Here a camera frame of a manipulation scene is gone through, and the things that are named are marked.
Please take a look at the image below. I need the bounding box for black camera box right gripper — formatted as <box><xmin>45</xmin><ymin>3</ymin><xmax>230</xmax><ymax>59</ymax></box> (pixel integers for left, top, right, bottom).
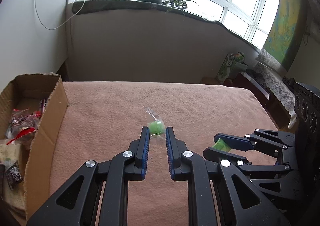
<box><xmin>294</xmin><ymin>82</ymin><xmax>319</xmax><ymax>191</ymax></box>

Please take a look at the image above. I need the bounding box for small spider plant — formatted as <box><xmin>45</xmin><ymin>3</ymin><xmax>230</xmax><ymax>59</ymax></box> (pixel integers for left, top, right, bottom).
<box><xmin>162</xmin><ymin>0</ymin><xmax>195</xmax><ymax>15</ymax></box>

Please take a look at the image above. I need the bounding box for red clear date packet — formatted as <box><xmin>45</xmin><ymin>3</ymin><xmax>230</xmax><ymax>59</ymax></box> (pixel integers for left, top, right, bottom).
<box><xmin>5</xmin><ymin>127</ymin><xmax>36</xmax><ymax>150</ymax></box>
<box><xmin>7</xmin><ymin>109</ymin><xmax>42</xmax><ymax>130</ymax></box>

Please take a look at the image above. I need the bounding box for dark side table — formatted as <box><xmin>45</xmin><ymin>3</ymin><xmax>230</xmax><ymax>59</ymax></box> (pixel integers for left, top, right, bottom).
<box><xmin>232</xmin><ymin>72</ymin><xmax>290</xmax><ymax>129</ymax></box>

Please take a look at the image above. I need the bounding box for white lace cloth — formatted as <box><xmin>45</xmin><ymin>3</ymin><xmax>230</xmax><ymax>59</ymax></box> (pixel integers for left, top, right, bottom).
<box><xmin>254</xmin><ymin>48</ymin><xmax>297</xmax><ymax>129</ymax></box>

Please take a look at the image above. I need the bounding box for green printed carton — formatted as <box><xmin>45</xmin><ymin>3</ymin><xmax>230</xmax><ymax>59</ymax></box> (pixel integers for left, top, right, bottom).
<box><xmin>216</xmin><ymin>52</ymin><xmax>248</xmax><ymax>84</ymax></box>

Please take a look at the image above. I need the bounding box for Snickers bar English text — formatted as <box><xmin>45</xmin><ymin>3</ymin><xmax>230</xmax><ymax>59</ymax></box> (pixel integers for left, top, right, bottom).
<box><xmin>39</xmin><ymin>99</ymin><xmax>49</xmax><ymax>115</ymax></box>

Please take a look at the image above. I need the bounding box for clear wrapper green candy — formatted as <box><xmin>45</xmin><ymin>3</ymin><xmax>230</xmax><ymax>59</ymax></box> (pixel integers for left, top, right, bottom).
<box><xmin>144</xmin><ymin>107</ymin><xmax>165</xmax><ymax>139</ymax></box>

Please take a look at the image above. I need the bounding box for clear packet of crackers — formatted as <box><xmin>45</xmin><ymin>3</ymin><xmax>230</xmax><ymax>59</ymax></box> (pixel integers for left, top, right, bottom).
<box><xmin>1</xmin><ymin>140</ymin><xmax>28</xmax><ymax>216</ymax></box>

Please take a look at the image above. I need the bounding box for yellow blue map poster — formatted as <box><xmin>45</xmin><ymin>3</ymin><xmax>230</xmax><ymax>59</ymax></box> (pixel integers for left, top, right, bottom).
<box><xmin>263</xmin><ymin>0</ymin><xmax>308</xmax><ymax>74</ymax></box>

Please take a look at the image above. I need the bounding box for black small snack packet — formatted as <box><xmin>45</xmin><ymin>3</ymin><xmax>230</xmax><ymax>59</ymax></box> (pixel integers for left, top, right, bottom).
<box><xmin>5</xmin><ymin>160</ymin><xmax>23</xmax><ymax>190</ymax></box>

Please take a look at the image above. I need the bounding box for brown cardboard box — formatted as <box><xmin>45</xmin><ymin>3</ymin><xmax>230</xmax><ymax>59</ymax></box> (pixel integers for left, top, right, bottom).
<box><xmin>1</xmin><ymin>74</ymin><xmax>68</xmax><ymax>222</ymax></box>

